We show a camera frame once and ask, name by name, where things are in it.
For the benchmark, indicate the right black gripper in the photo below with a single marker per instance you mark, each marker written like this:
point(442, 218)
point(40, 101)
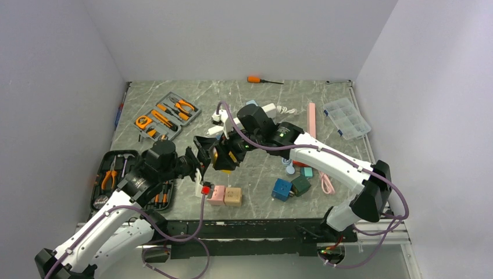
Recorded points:
point(225, 160)

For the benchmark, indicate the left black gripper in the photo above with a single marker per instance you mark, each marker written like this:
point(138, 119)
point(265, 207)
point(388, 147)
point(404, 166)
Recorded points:
point(204, 145)

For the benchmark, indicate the yellow cube socket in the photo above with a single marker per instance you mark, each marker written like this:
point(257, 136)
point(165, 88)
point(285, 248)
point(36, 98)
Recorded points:
point(214, 153)

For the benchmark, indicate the light blue power strip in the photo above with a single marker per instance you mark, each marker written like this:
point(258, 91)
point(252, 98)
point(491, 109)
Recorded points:
point(251, 102)

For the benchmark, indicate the grey tool tray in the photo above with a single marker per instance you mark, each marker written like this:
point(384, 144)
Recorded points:
point(167, 118)

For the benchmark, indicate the pink cube socket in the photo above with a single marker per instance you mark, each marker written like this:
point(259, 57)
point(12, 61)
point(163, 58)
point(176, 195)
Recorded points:
point(216, 195)

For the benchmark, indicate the pink power strip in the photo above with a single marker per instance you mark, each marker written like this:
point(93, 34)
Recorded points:
point(311, 119)

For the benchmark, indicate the tan cube socket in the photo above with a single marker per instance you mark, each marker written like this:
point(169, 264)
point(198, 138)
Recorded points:
point(233, 196)

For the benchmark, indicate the blue cube adapter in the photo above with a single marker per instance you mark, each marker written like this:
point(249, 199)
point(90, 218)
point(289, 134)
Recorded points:
point(281, 190)

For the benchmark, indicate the teal plug adapter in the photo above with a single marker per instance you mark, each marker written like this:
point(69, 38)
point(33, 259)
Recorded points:
point(306, 172)

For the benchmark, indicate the green cube adapter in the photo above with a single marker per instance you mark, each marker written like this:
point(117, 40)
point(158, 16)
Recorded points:
point(300, 185)

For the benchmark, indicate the black tool case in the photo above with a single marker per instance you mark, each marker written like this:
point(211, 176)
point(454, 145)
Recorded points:
point(161, 201)

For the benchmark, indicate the clear plastic organizer box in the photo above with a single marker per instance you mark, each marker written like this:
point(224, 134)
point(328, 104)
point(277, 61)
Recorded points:
point(349, 122)

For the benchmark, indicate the red cube socket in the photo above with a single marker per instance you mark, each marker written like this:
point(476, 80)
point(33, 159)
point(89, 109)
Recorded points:
point(299, 164)

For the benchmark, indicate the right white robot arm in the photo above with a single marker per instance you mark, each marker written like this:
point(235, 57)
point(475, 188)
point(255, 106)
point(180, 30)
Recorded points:
point(367, 182)

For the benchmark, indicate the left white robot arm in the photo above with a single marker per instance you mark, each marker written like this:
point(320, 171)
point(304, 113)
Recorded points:
point(122, 223)

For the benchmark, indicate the steel hammer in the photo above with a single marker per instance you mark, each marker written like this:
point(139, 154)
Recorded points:
point(125, 157)

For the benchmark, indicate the blue red pen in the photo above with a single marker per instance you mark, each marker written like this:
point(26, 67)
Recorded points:
point(119, 110)

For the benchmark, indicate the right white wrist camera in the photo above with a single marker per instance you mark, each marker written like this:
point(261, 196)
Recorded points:
point(222, 124)

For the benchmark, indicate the orange handled screwdriver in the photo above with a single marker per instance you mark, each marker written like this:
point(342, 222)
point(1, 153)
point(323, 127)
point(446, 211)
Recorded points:
point(257, 80)

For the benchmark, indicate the orange handled pliers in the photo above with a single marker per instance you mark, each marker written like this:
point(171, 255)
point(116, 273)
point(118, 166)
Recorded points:
point(108, 183)

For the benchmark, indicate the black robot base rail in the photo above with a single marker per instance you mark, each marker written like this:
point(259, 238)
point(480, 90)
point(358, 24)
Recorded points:
point(235, 237)

